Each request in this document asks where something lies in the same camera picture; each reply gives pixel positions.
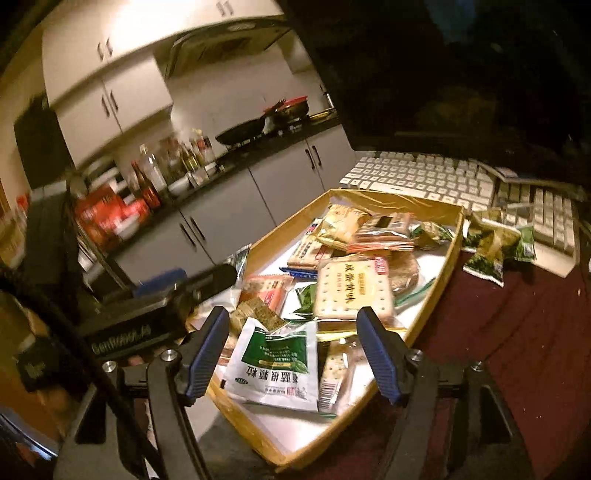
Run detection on white keyboard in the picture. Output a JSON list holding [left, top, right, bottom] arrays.
[[339, 152, 497, 213]]

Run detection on red striped snack packet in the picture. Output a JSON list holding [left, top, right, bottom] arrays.
[[346, 212, 416, 254]]

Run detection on row of seasoning bottles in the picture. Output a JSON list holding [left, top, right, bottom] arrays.
[[161, 134, 218, 183]]

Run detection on small cracker packet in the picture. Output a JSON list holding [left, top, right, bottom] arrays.
[[318, 339, 358, 416]]

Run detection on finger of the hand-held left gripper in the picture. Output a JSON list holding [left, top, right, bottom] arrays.
[[136, 270, 190, 297], [183, 263, 239, 302]]

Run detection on black kitchen counter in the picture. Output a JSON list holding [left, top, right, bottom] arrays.
[[78, 115, 345, 259]]

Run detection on cardboard box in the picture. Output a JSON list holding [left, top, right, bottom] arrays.
[[203, 187, 465, 474]]

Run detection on black frying pan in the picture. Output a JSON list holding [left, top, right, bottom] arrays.
[[215, 115, 269, 146]]

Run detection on clear oil bottle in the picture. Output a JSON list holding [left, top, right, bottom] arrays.
[[139, 145, 169, 201]]

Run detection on green white snack packet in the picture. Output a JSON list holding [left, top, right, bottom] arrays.
[[226, 244, 252, 296]]

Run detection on gold snack packet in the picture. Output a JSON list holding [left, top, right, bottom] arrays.
[[316, 204, 372, 252]]

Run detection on black monitor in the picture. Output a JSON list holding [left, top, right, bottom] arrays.
[[277, 0, 591, 190]]

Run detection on black appliance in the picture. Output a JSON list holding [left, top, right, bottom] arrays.
[[13, 95, 77, 190]]

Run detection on grey lower cabinets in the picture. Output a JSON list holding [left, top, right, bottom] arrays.
[[111, 124, 358, 287]]

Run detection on dark green seaweed packet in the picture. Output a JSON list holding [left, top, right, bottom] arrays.
[[508, 224, 536, 261], [463, 226, 522, 287]]

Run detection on beige keyboard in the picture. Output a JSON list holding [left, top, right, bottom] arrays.
[[492, 178, 583, 278]]

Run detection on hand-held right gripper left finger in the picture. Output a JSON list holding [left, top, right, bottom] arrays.
[[53, 305, 230, 480]]

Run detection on range hood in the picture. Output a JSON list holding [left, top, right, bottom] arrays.
[[164, 21, 291, 79]]

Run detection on dark sauce bottle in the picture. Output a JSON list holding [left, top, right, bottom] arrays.
[[130, 161, 160, 210]]

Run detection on red packages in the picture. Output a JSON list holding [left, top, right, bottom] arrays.
[[74, 189, 153, 250]]

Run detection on seaweed cracker packet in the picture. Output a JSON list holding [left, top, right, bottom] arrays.
[[228, 298, 289, 333]]

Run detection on red cracker packet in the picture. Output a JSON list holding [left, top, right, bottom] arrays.
[[238, 274, 296, 315]]

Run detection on pot with red lid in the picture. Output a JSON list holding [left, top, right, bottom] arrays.
[[263, 96, 310, 127]]

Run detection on white upper cabinets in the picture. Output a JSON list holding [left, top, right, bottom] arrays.
[[41, 0, 287, 134]]

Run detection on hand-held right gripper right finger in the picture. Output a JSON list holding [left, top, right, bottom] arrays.
[[356, 307, 536, 480]]

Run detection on blue edged cracker packet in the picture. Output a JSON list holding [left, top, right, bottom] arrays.
[[286, 222, 333, 271]]

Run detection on light green snack packet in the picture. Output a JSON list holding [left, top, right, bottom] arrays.
[[411, 220, 455, 250]]

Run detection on round rice cake packet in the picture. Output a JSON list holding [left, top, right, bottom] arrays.
[[388, 251, 437, 305]]

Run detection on white green sachet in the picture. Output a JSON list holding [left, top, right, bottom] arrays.
[[222, 318, 320, 414]]

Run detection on large square cracker packet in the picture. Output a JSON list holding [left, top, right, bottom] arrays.
[[314, 256, 398, 330]]

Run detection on small green packet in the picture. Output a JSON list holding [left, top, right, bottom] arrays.
[[281, 282, 319, 321]]

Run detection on dark red cloth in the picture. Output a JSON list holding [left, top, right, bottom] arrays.
[[360, 249, 591, 480]]

